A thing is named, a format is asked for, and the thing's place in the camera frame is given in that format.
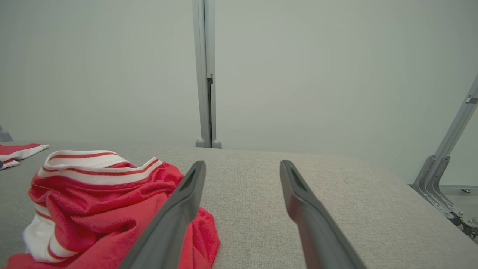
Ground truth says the grey angled metal bracket frame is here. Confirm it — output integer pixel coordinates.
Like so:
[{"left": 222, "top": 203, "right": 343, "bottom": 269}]
[{"left": 410, "top": 75, "right": 478, "bottom": 239}]

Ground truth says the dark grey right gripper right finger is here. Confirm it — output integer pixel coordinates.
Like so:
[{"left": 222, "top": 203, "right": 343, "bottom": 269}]
[{"left": 280, "top": 160, "right": 367, "bottom": 269}]

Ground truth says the grey partition post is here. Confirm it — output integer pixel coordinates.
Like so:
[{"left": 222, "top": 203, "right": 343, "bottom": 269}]
[{"left": 192, "top": 0, "right": 222, "bottom": 149}]

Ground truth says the red shorts white side band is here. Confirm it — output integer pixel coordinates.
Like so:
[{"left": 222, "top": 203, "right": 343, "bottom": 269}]
[{"left": 0, "top": 143, "right": 50, "bottom": 171}]

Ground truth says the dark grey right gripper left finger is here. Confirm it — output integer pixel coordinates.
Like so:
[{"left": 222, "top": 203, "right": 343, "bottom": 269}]
[{"left": 118, "top": 161, "right": 207, "bottom": 269}]

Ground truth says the red shorts striped waistband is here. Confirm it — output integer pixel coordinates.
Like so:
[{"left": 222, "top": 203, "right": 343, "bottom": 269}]
[{"left": 2, "top": 150, "right": 221, "bottom": 269}]

